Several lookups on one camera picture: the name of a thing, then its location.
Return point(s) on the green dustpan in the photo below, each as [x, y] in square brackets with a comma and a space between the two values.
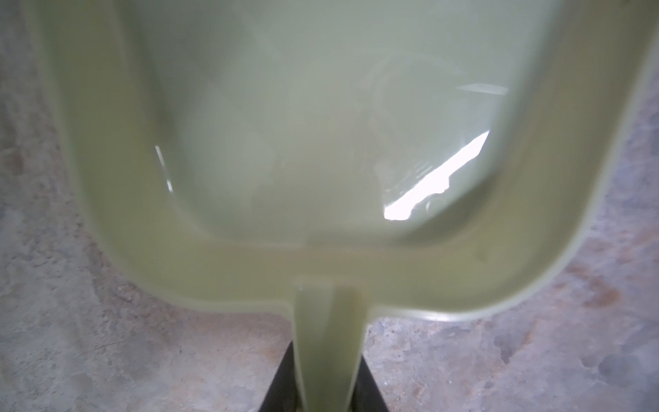
[338, 161]

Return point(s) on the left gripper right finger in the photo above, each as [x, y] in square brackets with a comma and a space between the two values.
[366, 396]

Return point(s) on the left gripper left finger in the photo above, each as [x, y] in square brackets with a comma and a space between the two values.
[282, 395]

